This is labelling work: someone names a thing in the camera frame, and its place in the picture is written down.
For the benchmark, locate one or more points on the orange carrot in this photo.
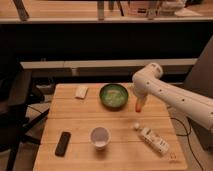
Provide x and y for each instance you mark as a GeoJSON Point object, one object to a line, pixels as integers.
{"type": "Point", "coordinates": [138, 107]}

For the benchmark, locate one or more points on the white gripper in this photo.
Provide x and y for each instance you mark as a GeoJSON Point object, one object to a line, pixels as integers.
{"type": "Point", "coordinates": [142, 101]}

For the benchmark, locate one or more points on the white paper cup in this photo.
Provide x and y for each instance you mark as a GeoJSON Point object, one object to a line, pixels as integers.
{"type": "Point", "coordinates": [100, 138]}

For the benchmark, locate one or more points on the black office chair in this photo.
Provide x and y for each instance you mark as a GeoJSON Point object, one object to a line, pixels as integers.
{"type": "Point", "coordinates": [16, 93]}

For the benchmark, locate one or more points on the black remote control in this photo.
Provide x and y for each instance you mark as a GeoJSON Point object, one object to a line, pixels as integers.
{"type": "Point", "coordinates": [62, 144]}

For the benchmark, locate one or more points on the green ceramic bowl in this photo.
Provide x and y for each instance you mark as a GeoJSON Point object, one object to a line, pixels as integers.
{"type": "Point", "coordinates": [113, 96]}

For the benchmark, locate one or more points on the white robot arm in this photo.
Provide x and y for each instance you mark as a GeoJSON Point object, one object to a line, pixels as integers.
{"type": "Point", "coordinates": [197, 107]}

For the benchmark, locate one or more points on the plastic bottle white cap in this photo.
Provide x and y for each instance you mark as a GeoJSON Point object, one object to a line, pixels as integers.
{"type": "Point", "coordinates": [156, 142]}

